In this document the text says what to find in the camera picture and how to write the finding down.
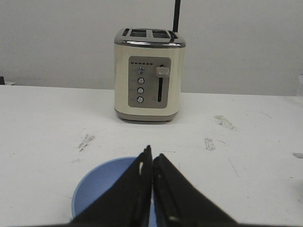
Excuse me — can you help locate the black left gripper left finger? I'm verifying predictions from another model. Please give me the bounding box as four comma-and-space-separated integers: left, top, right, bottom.
70, 145, 152, 227

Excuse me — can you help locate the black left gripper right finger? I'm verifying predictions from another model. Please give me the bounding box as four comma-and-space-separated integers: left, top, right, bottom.
153, 154, 238, 227

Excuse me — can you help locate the blue bowl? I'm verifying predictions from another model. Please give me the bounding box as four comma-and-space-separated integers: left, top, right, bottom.
71, 157, 158, 227

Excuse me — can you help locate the cream and chrome toaster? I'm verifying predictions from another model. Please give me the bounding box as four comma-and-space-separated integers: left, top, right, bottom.
114, 27, 186, 122

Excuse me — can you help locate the black tripod pole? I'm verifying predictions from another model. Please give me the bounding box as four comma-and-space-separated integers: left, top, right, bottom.
172, 0, 181, 33

